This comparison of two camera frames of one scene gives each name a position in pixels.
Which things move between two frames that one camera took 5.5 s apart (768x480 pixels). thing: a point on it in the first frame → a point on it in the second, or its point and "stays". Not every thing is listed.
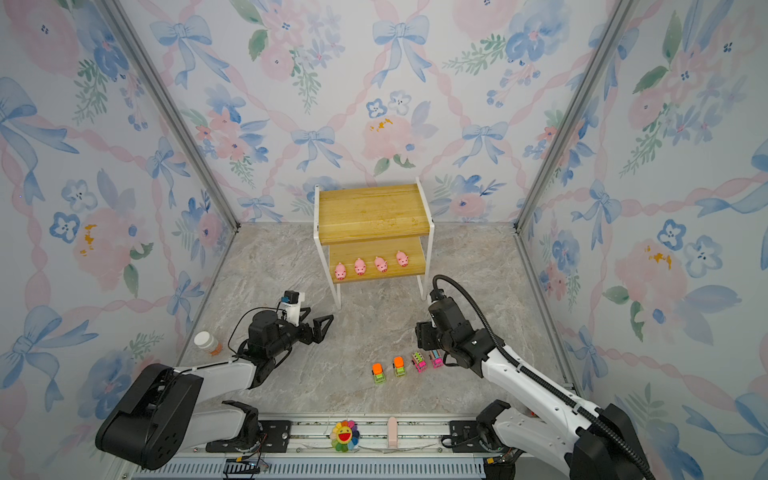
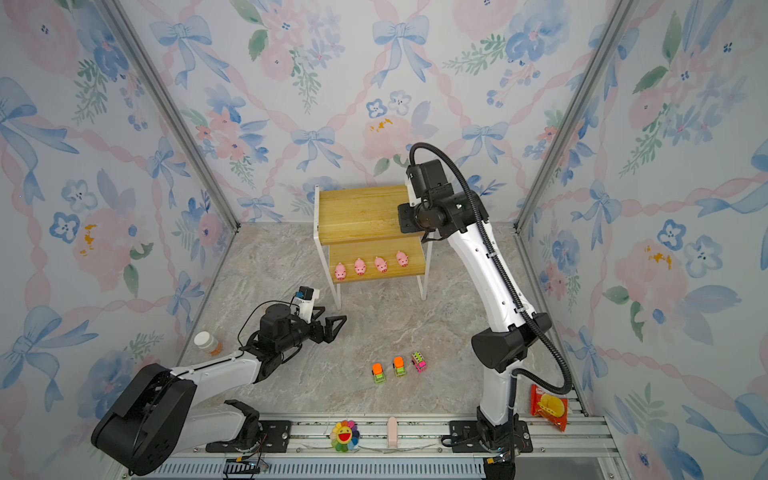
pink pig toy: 360,267 stays
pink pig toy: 402,259 stays
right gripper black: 424,331 → 404,213
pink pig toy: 340,271 stays
